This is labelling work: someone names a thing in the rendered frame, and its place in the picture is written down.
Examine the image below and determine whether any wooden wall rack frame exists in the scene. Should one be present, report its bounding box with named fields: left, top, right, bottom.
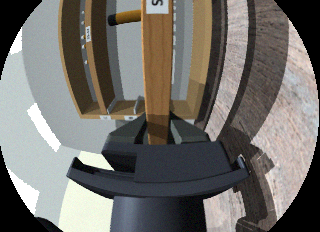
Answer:
left=57, top=0, right=212, bottom=120

